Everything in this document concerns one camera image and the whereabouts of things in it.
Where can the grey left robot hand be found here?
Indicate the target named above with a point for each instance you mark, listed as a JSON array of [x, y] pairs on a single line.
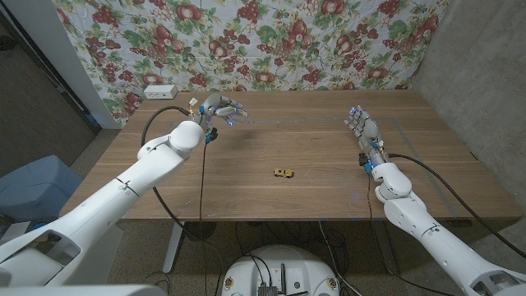
[[211, 111]]

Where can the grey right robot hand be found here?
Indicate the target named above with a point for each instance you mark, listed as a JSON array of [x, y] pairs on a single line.
[[367, 131]]

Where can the clear glass salt shaker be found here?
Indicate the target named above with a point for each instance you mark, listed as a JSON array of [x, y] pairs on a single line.
[[242, 112]]

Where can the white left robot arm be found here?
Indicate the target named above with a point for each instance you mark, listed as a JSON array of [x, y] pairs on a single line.
[[123, 185]]

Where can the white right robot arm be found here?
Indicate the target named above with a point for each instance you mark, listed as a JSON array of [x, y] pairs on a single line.
[[431, 234]]

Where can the yellow toy car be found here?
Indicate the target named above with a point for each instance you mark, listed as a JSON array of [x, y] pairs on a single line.
[[283, 173]]

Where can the white power strip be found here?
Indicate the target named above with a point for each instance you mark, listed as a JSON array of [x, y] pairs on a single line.
[[160, 91]]

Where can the floral fruit print backdrop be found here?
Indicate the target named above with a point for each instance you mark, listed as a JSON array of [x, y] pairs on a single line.
[[267, 41]]

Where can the black round floor fan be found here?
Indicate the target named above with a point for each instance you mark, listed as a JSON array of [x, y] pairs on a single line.
[[200, 231]]

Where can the grey table leg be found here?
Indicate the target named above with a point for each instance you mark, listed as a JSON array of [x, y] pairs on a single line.
[[386, 251]]

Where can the white table leg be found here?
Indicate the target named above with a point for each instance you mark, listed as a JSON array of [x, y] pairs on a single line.
[[172, 251]]

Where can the white robot torso base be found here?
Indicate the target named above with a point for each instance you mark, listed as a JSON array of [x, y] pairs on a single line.
[[287, 263]]

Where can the dark grey door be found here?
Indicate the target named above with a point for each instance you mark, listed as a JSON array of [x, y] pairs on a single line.
[[33, 103]]

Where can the blue foot pedal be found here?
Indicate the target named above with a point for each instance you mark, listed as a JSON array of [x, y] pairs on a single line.
[[38, 227]]

